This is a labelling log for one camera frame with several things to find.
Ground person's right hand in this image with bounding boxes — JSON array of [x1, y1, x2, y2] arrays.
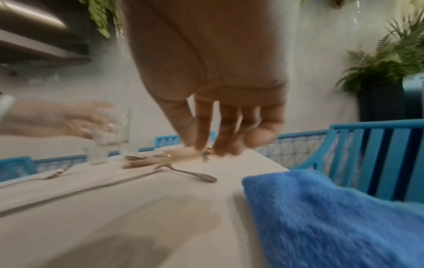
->
[[120, 0, 289, 158]]

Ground person's left hand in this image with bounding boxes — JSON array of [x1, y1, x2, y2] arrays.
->
[[7, 101, 117, 140]]

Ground clear drinking glass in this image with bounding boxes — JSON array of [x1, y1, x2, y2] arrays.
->
[[84, 144, 110, 166], [89, 106, 133, 147]]

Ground silver fork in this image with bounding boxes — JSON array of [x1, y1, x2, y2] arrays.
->
[[0, 169, 66, 188]]

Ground blue slatted chair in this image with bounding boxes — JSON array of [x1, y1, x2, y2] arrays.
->
[[0, 156, 38, 183], [291, 119, 424, 204], [154, 131, 216, 153]]

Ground silver table knife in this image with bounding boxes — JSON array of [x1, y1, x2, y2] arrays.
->
[[0, 169, 163, 218]]

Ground metal shelf unit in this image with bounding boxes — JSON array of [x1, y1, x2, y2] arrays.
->
[[0, 0, 93, 65]]

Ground hanging green plant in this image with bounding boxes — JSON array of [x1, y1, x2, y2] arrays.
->
[[79, 0, 122, 39]]

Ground wooden cutlery tray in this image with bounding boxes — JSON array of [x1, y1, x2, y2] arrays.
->
[[122, 146, 214, 170]]

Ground green fern plant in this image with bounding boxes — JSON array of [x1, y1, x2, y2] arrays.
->
[[335, 10, 424, 95]]

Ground dark tall planter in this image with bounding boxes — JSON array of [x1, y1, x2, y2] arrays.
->
[[359, 77, 407, 123]]

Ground blue towel cloth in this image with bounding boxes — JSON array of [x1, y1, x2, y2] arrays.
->
[[241, 169, 424, 268]]

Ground blue rounded object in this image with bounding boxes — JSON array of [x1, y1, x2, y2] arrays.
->
[[401, 77, 424, 121]]

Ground blue wire mesh railing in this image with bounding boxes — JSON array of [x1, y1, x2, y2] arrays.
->
[[33, 129, 336, 174]]

